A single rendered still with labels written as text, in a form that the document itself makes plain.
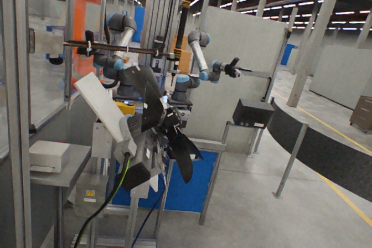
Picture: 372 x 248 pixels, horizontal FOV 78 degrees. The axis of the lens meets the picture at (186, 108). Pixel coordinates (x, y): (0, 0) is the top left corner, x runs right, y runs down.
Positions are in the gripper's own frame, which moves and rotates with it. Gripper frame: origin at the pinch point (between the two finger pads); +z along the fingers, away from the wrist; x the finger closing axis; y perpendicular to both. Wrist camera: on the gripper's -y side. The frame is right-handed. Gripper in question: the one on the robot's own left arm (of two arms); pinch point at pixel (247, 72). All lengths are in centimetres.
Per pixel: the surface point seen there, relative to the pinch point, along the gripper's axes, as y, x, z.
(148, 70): -6, 82, -15
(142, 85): -1, 90, -8
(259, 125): 38.7, -1.0, 20.4
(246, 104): 21.1, 11.4, 11.5
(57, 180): 41, 138, -8
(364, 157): 66, -85, 84
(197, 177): 92, 35, -6
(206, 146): 60, 31, -4
